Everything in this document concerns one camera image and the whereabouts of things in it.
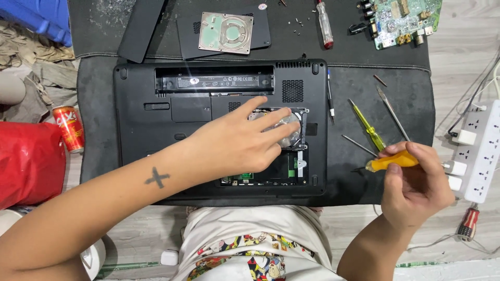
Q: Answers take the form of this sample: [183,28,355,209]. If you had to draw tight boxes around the person's right hand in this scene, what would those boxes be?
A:
[377,141,456,232]

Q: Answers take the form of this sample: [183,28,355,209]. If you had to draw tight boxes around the person's left hand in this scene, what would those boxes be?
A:
[187,95,302,185]

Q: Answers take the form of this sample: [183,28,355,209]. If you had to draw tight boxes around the orange handled screwdriver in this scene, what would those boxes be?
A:
[351,150,421,173]

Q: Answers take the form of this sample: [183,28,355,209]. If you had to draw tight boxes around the white plugged charger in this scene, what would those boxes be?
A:
[442,159,468,176]
[447,175,464,192]
[448,129,478,146]

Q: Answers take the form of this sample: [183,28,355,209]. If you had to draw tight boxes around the red and black screwdriver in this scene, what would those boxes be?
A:
[457,206,480,242]

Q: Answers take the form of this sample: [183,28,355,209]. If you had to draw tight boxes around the black laptop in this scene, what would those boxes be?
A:
[113,59,329,198]

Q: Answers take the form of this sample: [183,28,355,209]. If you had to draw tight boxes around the white power strip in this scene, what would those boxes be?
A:
[462,99,500,204]

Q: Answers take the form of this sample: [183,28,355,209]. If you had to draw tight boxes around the black foam work mat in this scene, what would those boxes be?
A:
[77,55,436,208]

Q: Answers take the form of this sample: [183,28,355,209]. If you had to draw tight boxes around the thin metal rod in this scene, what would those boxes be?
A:
[341,134,378,158]

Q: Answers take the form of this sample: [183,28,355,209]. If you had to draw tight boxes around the black stitched work mat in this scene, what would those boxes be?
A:
[68,0,431,73]

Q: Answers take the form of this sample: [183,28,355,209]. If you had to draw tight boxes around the person's white printed shorts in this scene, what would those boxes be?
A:
[171,205,345,281]

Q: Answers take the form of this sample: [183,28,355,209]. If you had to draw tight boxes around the black laptop cover panel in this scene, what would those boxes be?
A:
[176,5,272,60]

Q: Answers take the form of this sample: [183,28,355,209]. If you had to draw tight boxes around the thin black precision screwdriver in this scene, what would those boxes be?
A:
[327,69,336,126]

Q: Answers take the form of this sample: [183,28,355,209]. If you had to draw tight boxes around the bare silver hard drive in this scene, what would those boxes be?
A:
[198,12,254,55]

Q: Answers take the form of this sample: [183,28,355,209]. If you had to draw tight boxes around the white loose charger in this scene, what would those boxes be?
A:
[160,249,180,266]

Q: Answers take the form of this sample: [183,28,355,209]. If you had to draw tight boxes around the black laptop battery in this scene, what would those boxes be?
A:
[117,0,167,64]

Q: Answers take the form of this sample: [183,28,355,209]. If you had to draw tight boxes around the clear red tipped screwdriver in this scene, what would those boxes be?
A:
[316,0,335,50]

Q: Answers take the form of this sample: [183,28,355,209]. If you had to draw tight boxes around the red drink can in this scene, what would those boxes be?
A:
[52,105,85,154]

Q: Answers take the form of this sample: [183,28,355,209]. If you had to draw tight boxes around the green circuit board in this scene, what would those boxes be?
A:
[359,0,444,51]

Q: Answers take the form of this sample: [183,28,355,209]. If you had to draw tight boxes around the white round appliance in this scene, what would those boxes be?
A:
[0,208,107,281]

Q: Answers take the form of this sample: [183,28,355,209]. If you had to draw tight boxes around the heap of beige cloth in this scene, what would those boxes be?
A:
[0,20,80,122]

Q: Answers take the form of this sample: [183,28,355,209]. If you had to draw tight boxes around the red plastic bag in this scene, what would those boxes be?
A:
[0,121,67,210]

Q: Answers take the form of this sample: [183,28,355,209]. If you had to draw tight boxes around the blue plastic crate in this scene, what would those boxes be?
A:
[0,0,73,48]

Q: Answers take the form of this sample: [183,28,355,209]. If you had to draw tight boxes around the silver hard drive in bracket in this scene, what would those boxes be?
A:
[248,107,309,151]

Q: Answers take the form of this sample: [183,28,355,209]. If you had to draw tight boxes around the yellow clear handled screwdriver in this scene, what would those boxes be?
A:
[348,98,387,152]

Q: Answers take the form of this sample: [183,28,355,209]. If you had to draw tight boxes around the black power cable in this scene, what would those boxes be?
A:
[448,51,500,138]

